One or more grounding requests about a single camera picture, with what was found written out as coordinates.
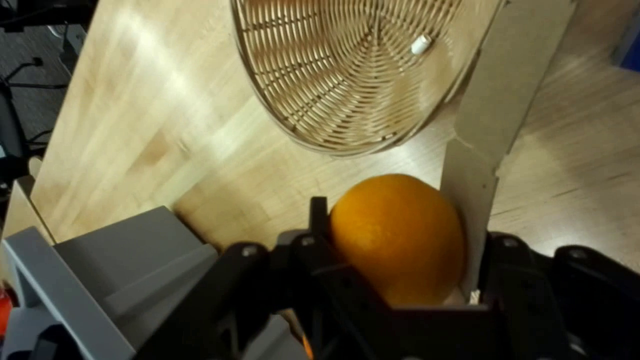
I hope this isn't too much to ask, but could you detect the grey plastic bin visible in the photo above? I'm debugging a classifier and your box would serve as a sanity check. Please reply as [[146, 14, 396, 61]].
[[0, 203, 316, 360]]

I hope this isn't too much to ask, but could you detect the orange fruit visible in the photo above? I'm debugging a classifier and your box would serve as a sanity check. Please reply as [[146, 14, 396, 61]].
[[328, 172, 469, 309]]

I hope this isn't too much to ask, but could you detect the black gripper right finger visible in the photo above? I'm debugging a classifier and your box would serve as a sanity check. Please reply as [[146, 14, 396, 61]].
[[479, 230, 640, 360]]

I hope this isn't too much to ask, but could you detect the round brown wicker basket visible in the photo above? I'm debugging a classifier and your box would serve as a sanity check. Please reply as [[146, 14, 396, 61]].
[[227, 0, 504, 157]]

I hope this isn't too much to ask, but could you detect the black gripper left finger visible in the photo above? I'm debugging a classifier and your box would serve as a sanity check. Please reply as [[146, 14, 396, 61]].
[[135, 195, 388, 360]]

